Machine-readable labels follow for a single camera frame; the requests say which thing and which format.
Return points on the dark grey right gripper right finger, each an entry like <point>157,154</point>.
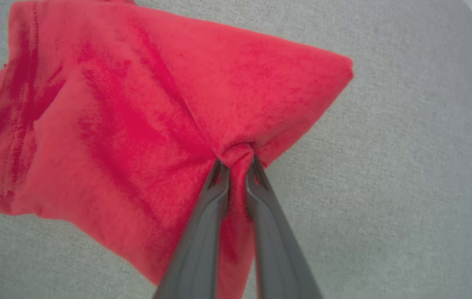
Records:
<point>277,257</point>

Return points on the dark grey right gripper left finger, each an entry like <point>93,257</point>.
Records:
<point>198,249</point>

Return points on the grey fabric sofa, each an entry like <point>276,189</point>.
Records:
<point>385,187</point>

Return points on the red and white shirt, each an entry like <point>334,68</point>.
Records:
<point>136,104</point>

